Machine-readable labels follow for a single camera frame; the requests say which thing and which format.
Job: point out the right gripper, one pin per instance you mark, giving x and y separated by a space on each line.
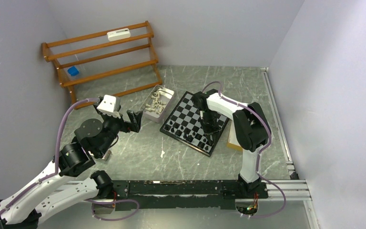
215 128

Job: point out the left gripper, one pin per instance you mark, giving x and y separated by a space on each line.
135 121

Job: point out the black bishop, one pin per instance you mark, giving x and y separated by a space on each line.
178 133

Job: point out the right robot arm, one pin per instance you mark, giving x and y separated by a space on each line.
251 128

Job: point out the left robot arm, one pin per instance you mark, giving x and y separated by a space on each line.
40 199

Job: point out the black chess king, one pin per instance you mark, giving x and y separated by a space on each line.
189 138

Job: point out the pink tin of white pieces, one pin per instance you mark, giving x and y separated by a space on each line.
157 103

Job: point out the gold tin of black pieces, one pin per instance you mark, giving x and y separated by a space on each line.
232 141

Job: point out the chessboard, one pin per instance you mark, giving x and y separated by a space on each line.
189 116

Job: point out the small card box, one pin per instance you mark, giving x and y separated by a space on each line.
106 156

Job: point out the wooden shelf rack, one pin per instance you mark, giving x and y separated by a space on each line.
67 82

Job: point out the blue cap container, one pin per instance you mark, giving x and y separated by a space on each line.
73 71

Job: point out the white box on rack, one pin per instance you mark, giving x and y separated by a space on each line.
119 34

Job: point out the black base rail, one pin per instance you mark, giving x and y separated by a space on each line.
223 194

